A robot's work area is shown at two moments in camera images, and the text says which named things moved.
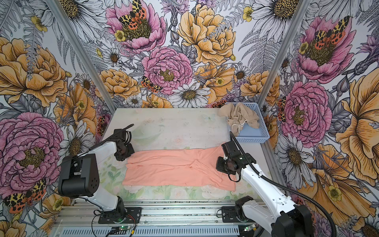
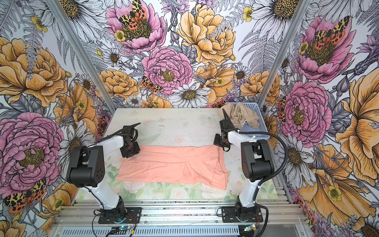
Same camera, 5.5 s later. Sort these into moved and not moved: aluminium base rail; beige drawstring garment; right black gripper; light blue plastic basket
Moved: right black gripper
Not moved: aluminium base rail; beige drawstring garment; light blue plastic basket
